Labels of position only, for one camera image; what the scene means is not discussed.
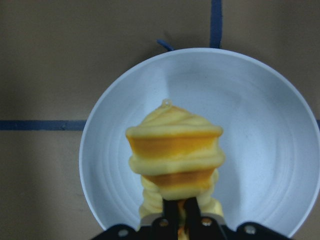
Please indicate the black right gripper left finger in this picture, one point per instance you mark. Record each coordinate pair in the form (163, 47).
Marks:
(171, 214)

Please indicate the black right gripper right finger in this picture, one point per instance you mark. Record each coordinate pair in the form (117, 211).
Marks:
(202, 226)

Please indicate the blue plate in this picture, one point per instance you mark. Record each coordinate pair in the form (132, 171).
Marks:
(271, 139)

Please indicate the yellow ridged bread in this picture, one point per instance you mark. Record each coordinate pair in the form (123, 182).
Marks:
(177, 154)

